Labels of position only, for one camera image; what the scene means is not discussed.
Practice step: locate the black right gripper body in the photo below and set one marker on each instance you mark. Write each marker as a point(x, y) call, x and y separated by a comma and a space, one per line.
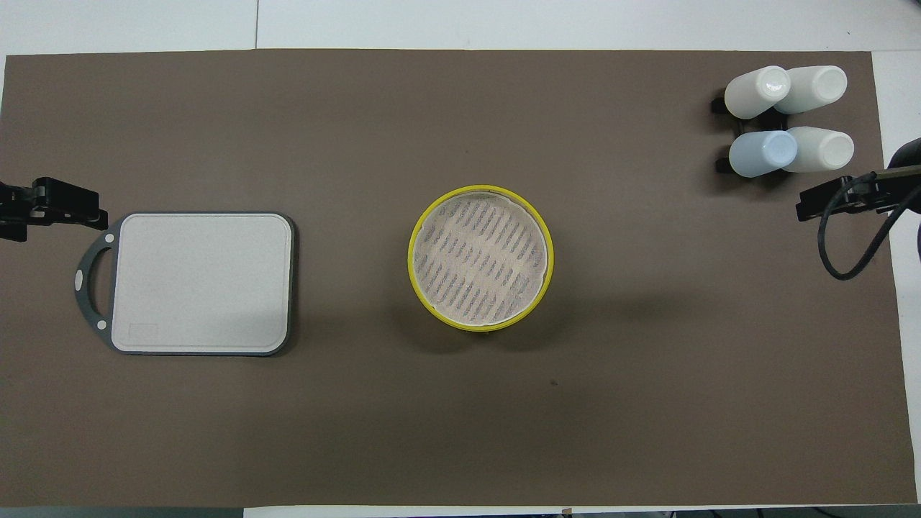
point(863, 191)

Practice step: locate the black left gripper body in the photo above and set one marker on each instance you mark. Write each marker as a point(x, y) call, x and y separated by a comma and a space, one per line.
point(61, 196)

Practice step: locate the yellow steamer tier with cloth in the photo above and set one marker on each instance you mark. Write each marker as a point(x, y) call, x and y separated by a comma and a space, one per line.
point(478, 259)

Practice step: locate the white plastic cup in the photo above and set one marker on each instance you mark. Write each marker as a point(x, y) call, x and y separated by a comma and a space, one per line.
point(824, 149)
point(817, 88)
point(755, 92)

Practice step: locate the light blue plastic cup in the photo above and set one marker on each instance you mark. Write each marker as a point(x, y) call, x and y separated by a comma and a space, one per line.
point(761, 153)

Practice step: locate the black cup rack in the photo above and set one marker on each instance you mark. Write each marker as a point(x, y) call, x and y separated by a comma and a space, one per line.
point(721, 105)

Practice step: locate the brown table mat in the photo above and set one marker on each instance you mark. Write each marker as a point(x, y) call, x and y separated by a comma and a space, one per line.
point(460, 417)

